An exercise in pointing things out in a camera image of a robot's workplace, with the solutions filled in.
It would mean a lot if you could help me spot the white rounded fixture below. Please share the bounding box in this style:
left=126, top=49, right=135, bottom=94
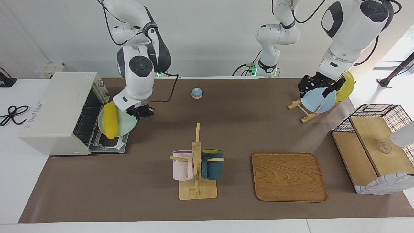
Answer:
left=390, top=121, right=414, bottom=148

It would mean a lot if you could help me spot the black left base cable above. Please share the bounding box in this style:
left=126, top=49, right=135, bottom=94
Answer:
left=231, top=50, right=262, bottom=76

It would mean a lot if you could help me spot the brown wooden tray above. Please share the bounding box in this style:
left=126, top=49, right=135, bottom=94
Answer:
left=251, top=152, right=328, bottom=203

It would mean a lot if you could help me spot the wire basket with wooden shelves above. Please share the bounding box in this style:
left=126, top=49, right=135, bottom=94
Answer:
left=332, top=104, right=414, bottom=195

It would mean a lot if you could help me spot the pink mug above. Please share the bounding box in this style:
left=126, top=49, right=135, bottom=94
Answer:
left=172, top=150, right=194, bottom=181

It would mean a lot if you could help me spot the black clamp base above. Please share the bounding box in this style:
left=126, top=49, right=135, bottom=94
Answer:
left=0, top=67, right=17, bottom=88

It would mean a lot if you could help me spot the yellow corn cob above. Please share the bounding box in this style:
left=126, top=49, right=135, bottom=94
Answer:
left=103, top=102, right=118, bottom=140

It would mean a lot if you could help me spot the pale green plate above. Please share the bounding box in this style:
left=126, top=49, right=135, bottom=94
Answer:
left=98, top=103, right=138, bottom=137

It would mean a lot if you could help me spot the yellow plate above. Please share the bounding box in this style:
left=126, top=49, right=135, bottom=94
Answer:
left=335, top=71, right=355, bottom=102

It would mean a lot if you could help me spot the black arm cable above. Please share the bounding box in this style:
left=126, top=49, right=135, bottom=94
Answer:
left=102, top=0, right=179, bottom=103
left=272, top=0, right=401, bottom=67

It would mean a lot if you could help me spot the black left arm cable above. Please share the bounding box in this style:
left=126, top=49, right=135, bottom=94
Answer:
left=272, top=0, right=401, bottom=67

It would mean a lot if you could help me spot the small clear glass dish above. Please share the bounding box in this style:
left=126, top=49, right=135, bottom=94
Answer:
left=377, top=141, right=393, bottom=154

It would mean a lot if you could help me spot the dark blue mug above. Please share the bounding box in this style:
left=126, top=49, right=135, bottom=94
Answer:
left=201, top=149, right=223, bottom=180

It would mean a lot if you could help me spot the metal wire oven rack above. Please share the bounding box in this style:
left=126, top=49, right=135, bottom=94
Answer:
left=74, top=97, right=103, bottom=146

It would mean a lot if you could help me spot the light blue plate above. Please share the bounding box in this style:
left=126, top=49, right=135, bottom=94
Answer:
left=301, top=87, right=337, bottom=114

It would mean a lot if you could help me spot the wooden plate rack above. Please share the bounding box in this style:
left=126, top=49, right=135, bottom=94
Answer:
left=288, top=99, right=342, bottom=123

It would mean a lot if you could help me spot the white socket box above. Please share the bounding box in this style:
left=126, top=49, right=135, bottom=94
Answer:
left=34, top=62, right=67, bottom=79

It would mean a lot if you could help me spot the wooden mug rack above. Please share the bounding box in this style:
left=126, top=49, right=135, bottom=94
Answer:
left=170, top=122, right=224, bottom=200

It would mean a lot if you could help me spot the oven door with glass window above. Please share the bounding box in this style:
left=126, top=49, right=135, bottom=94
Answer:
left=88, top=132, right=130, bottom=153

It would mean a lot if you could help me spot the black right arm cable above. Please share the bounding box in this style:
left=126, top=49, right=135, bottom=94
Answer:
left=102, top=0, right=179, bottom=103

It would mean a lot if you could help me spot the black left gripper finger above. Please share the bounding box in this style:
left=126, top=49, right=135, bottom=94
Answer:
left=322, top=78, right=346, bottom=97
left=298, top=77, right=310, bottom=97

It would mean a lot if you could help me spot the white checked cloth liner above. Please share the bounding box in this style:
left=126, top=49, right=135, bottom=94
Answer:
left=355, top=171, right=414, bottom=195

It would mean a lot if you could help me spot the black stand pole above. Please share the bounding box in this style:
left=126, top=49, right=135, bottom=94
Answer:
left=377, top=52, right=414, bottom=88

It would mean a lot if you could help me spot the black coiled cable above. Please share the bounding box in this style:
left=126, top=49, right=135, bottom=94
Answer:
left=0, top=105, right=30, bottom=127

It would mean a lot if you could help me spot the white toaster oven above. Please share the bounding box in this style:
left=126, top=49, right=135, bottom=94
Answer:
left=18, top=72, right=130, bottom=156

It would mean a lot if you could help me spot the brown table mat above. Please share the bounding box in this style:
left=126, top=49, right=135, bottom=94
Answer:
left=18, top=78, right=414, bottom=224

